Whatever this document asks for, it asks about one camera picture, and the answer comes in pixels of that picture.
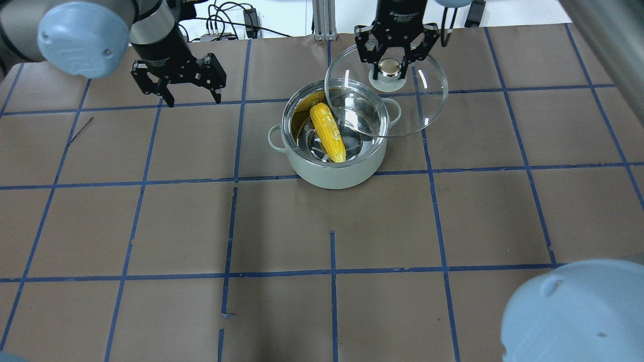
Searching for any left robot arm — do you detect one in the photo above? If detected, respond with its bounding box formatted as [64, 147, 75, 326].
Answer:
[1, 1, 227, 107]

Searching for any yellow corn cob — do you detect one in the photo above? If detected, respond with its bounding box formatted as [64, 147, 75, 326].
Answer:
[309, 103, 347, 163]

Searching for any aluminium frame post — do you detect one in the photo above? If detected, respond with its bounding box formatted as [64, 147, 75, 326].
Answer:
[312, 0, 337, 41]

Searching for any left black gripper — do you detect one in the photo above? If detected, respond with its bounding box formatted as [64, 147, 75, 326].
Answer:
[130, 24, 227, 108]

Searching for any pale green cooking pot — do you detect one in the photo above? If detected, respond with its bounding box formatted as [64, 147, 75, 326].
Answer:
[267, 78, 402, 190]

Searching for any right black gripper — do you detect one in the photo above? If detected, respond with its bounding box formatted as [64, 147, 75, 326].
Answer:
[354, 1, 439, 76]

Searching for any glass pot lid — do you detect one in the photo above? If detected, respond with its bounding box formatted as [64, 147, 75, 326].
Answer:
[325, 45, 449, 138]

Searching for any black power adapter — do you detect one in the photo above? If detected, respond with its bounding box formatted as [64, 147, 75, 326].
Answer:
[243, 8, 261, 39]

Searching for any black cables bundle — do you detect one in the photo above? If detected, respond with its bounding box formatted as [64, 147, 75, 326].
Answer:
[176, 0, 292, 43]

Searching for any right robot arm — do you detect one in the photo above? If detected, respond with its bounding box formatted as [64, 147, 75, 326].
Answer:
[332, 24, 642, 361]

